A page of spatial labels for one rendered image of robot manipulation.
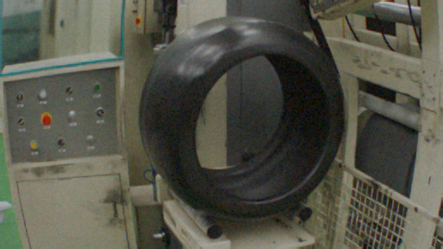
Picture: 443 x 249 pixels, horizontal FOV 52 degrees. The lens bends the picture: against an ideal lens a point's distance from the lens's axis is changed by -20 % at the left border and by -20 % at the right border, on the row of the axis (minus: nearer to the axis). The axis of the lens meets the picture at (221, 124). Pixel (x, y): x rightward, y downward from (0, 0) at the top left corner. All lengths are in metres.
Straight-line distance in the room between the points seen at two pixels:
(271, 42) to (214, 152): 0.54
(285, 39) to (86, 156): 1.00
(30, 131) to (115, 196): 0.45
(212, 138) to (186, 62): 0.50
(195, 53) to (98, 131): 0.83
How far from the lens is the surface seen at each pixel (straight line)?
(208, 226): 1.46
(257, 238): 1.64
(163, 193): 1.75
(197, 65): 1.32
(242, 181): 1.73
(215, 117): 1.76
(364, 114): 2.30
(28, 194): 2.07
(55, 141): 2.06
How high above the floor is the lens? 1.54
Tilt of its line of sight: 15 degrees down
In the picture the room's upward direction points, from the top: straight up
